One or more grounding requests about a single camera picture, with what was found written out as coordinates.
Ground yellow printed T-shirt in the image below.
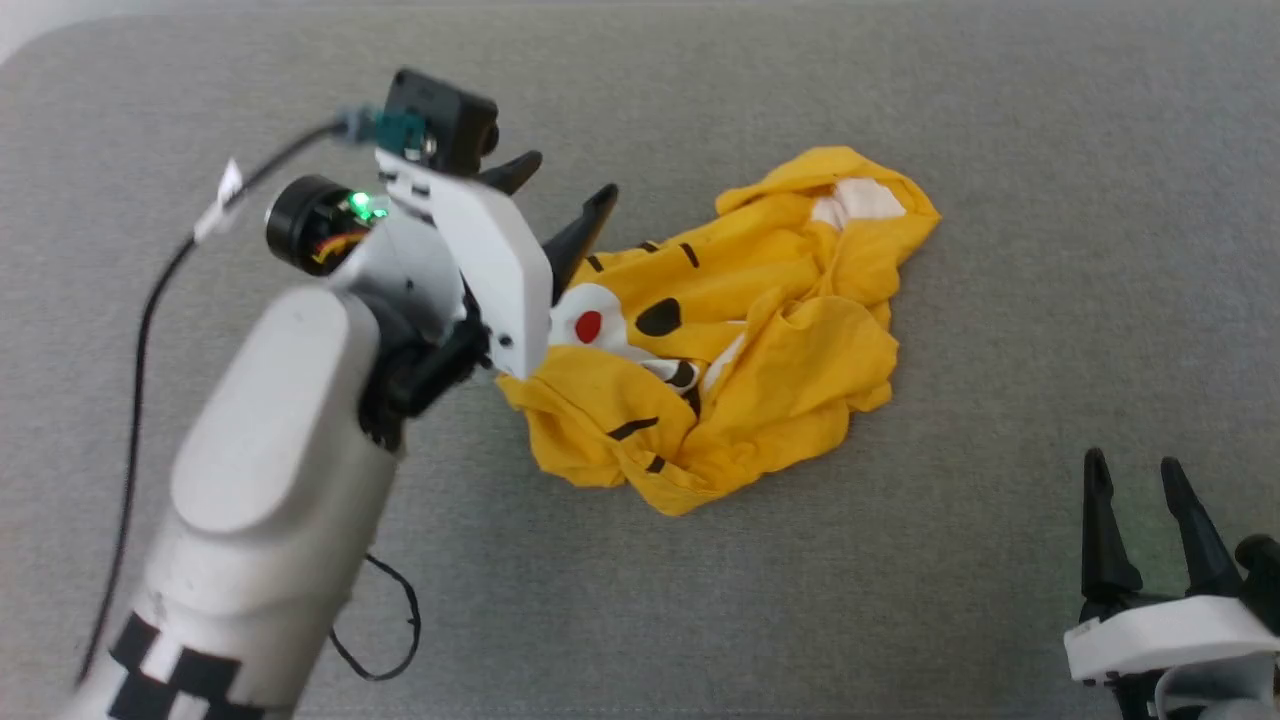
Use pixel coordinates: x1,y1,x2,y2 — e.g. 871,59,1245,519
495,146,942,518

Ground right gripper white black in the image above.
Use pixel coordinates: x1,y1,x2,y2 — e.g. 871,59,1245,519
1063,447,1280,686

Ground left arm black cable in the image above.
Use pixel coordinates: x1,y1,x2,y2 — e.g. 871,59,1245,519
78,105,426,691

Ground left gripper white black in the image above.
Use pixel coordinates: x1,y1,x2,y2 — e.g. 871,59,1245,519
265,150,620,382

